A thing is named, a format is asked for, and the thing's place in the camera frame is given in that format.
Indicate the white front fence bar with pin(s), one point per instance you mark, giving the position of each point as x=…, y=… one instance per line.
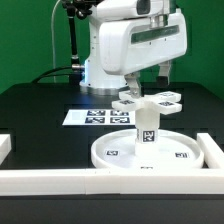
x=103, y=181

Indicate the white cross-shaped table base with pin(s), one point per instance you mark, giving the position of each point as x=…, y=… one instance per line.
x=164, y=102

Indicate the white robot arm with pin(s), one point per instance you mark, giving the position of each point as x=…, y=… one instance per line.
x=96, y=80

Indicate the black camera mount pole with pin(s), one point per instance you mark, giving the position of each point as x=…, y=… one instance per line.
x=80, y=9

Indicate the white marker sheet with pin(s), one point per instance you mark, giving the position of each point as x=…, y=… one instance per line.
x=80, y=117

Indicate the white round table top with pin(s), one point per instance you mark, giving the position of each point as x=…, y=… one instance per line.
x=171, y=151

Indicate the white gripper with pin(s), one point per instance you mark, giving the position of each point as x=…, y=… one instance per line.
x=131, y=45

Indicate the white left fence block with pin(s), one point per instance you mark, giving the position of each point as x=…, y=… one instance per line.
x=5, y=146

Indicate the white fence bar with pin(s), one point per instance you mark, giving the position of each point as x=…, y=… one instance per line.
x=103, y=181
x=213, y=155

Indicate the white right fence bar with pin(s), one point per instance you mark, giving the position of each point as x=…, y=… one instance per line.
x=213, y=155

